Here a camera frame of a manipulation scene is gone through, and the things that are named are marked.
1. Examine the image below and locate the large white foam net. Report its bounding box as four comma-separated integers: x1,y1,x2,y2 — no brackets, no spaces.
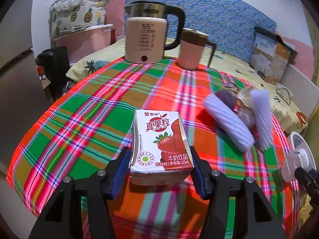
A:
203,94,255,153

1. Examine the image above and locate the small white foam net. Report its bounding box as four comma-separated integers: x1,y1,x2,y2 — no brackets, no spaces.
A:
250,89,273,151

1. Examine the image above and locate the metal tin can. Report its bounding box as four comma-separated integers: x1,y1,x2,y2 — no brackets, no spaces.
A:
215,82,239,110

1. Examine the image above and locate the strawberry milk carton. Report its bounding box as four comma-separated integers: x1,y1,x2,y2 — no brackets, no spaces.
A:
129,110,194,186

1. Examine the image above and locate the clear plastic cup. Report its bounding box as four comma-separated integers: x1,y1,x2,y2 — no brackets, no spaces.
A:
281,148,312,182

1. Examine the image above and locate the white round trash bin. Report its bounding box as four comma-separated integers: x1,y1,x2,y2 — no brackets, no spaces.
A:
288,131,317,171

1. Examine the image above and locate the white panel board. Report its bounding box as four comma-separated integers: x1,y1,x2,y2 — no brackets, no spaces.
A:
280,65,318,119

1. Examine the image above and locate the clear plastic container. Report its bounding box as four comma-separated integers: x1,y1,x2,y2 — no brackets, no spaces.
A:
276,83,292,98

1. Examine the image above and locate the red green plaid tablecloth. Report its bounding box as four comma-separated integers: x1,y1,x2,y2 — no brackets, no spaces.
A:
7,58,299,238

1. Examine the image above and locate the bedding set cardboard box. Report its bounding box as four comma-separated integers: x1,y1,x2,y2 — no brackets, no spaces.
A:
250,26,297,85

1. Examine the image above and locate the grey refrigerator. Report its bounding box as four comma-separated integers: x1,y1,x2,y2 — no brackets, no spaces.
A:
1,0,49,174

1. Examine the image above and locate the red toy item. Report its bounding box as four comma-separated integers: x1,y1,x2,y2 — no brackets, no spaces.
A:
37,65,47,81

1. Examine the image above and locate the black bag on floor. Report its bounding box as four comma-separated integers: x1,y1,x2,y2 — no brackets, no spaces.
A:
35,46,70,101

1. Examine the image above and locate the blue floral headboard cloth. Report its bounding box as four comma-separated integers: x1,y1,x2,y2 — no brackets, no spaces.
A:
125,0,277,62

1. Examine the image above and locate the pink mug with brown lid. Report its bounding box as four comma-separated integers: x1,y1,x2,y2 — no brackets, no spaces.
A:
177,28,216,70

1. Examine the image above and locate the pink storage bin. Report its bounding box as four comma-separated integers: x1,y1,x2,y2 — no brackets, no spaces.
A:
54,24,115,63

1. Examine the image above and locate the white steel electric kettle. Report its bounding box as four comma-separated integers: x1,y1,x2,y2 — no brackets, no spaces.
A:
124,1,185,64

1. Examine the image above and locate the pineapple print bundle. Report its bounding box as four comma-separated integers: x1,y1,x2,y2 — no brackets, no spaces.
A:
49,0,112,40

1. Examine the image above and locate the orange strap loop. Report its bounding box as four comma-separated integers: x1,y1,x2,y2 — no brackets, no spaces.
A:
296,111,308,127

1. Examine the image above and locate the olive strap loop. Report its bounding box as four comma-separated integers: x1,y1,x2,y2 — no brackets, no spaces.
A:
275,85,294,106

